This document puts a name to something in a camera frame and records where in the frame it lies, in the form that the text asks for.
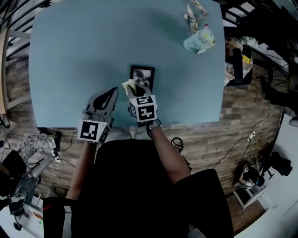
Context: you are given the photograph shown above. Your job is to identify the person's right forearm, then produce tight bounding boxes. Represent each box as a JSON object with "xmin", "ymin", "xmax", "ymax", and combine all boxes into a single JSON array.
[{"xmin": 149, "ymin": 125, "xmax": 192, "ymax": 185}]

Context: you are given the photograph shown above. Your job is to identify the light blue plush toy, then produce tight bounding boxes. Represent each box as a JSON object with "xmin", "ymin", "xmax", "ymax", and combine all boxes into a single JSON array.
[{"xmin": 183, "ymin": 23, "xmax": 217, "ymax": 55}]

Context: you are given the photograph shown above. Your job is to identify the coiled black cable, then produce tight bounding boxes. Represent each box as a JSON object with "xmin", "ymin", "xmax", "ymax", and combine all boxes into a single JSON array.
[{"xmin": 170, "ymin": 136, "xmax": 185, "ymax": 153}]

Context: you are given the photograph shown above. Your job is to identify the patterned white fabric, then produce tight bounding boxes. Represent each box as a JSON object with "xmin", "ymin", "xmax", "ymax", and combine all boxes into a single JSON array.
[{"xmin": 18, "ymin": 133, "xmax": 57, "ymax": 161}]

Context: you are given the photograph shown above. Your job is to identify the grey laptop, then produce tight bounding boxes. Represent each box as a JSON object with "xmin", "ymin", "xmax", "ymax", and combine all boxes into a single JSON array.
[{"xmin": 25, "ymin": 158, "xmax": 55, "ymax": 180}]

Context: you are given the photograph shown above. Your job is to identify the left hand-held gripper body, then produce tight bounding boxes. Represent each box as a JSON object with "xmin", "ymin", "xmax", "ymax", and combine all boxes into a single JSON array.
[{"xmin": 77, "ymin": 107, "xmax": 115, "ymax": 145}]

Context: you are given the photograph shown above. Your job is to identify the white shelf unit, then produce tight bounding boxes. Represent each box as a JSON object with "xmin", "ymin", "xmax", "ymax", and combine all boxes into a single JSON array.
[{"xmin": 232, "ymin": 185, "xmax": 267, "ymax": 210}]

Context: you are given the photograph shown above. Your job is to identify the printed lanyard strap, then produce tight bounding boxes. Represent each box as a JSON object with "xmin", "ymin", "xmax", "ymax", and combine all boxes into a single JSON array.
[{"xmin": 183, "ymin": 0, "xmax": 210, "ymax": 33}]

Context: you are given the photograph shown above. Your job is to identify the black and white bag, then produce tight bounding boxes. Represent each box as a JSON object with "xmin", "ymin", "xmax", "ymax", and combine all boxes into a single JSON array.
[{"xmin": 234, "ymin": 160, "xmax": 265, "ymax": 189}]

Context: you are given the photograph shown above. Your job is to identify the person's black clothing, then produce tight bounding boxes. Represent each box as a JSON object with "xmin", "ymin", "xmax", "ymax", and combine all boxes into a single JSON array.
[{"xmin": 42, "ymin": 139, "xmax": 235, "ymax": 238}]

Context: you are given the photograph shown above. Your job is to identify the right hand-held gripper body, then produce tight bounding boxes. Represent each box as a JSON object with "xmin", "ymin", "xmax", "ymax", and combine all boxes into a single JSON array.
[{"xmin": 127, "ymin": 87, "xmax": 158, "ymax": 123}]

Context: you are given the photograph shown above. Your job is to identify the person's left forearm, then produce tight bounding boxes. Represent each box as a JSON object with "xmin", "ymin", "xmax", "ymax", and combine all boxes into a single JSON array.
[{"xmin": 66, "ymin": 139, "xmax": 98, "ymax": 201}]

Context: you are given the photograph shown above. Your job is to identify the pale yellow cloth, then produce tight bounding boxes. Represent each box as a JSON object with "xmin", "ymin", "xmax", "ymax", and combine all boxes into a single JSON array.
[{"xmin": 121, "ymin": 78, "xmax": 138, "ymax": 98}]

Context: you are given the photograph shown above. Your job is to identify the silver wristwatch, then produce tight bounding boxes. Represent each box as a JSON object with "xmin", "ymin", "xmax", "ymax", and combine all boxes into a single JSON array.
[{"xmin": 148, "ymin": 118, "xmax": 163, "ymax": 131}]

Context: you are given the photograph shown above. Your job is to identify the black backpack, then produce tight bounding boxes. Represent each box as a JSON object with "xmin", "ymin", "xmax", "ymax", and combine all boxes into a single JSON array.
[{"xmin": 269, "ymin": 151, "xmax": 293, "ymax": 177}]

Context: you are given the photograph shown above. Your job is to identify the black open bag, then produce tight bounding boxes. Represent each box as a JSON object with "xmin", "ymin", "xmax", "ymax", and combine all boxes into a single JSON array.
[{"xmin": 224, "ymin": 41, "xmax": 254, "ymax": 87}]

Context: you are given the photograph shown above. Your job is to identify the black picture frame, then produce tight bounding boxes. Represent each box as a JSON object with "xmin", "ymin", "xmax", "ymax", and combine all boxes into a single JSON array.
[{"xmin": 128, "ymin": 65, "xmax": 156, "ymax": 93}]

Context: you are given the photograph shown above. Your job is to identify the wooden board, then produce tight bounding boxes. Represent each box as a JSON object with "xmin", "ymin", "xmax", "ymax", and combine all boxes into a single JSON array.
[{"xmin": 0, "ymin": 29, "xmax": 10, "ymax": 115}]

